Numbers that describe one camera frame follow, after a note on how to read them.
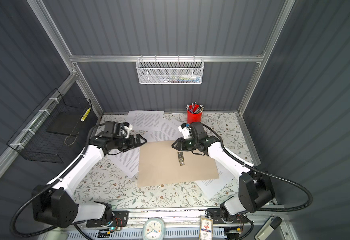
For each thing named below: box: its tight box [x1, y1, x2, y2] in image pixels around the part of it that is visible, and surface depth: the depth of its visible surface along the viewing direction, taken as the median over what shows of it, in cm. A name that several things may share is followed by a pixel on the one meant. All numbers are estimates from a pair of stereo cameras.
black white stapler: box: [254, 216, 282, 240], surface depth 69 cm
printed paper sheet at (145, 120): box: [125, 110, 164, 131], surface depth 122 cm
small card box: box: [199, 217, 214, 240], surface depth 71 cm
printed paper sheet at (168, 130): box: [139, 117, 186, 142], surface depth 111 cm
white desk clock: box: [142, 218, 166, 240], surface depth 70 cm
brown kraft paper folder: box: [137, 140, 220, 188], surface depth 93 cm
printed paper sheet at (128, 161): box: [105, 147, 140, 178], surface depth 95 cm
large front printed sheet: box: [196, 160, 238, 200], surface depth 86 cm
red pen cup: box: [186, 101, 204, 124], surface depth 107 cm
